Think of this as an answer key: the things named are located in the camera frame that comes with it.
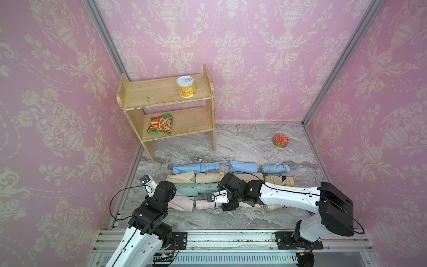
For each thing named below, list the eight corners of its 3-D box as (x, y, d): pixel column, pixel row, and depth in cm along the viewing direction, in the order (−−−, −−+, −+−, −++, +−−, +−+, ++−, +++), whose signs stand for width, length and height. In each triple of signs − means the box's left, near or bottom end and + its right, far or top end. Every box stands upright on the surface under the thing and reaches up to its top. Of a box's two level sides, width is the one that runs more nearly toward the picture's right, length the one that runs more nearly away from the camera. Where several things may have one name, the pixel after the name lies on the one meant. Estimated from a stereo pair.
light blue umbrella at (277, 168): (262, 174, 97) (264, 171, 94) (260, 168, 99) (262, 164, 96) (296, 172, 98) (298, 168, 95) (293, 165, 101) (295, 162, 98)
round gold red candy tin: (274, 147, 110) (276, 143, 107) (271, 137, 116) (273, 133, 112) (288, 147, 110) (290, 143, 107) (285, 137, 116) (287, 133, 112)
